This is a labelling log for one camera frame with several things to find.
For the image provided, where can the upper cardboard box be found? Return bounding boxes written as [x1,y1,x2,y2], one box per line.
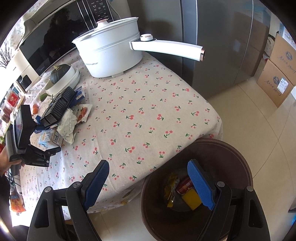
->
[270,34,296,86]

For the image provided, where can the yellow sponge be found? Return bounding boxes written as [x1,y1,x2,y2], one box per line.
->
[182,188,202,210]

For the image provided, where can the cardboard box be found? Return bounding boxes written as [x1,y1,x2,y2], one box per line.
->
[257,59,294,108]
[270,34,296,86]

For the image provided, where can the large red drink can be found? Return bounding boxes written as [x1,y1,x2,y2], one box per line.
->
[176,177,193,195]

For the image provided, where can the light blue milk carton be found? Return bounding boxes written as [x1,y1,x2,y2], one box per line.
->
[38,128,63,149]

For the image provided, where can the dark brown trash bin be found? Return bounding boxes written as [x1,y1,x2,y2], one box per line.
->
[139,138,254,241]

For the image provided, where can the white electric cooking pot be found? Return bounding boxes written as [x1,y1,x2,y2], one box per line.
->
[72,17,205,78]

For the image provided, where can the grey refrigerator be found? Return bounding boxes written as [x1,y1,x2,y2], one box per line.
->
[128,1,271,98]

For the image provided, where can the black plastic food tray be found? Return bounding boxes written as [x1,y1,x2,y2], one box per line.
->
[40,87,76,128]

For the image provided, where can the cream bowl with green handle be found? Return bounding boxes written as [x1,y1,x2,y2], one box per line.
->
[45,65,77,97]

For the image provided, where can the stacked cream plates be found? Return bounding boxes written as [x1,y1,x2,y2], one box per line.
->
[69,69,80,89]

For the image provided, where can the blue tissue box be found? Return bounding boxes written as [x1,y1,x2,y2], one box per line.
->
[69,86,85,108]

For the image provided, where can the black microwave oven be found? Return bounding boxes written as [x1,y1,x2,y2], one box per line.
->
[19,1,113,75]

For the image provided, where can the cream kitchen appliance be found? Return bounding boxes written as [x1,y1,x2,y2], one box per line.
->
[6,50,41,94]

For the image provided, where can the printed wrapper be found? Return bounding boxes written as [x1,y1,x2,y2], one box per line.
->
[57,104,93,145]

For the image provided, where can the lower cardboard box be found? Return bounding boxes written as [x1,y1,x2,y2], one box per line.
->
[257,59,294,108]

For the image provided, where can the person's left hand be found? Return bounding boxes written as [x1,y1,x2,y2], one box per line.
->
[0,146,22,177]

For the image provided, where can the cherry print tablecloth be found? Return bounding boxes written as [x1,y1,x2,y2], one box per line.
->
[20,51,223,213]

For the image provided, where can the dark green pumpkin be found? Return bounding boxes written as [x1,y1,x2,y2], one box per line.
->
[50,64,71,84]

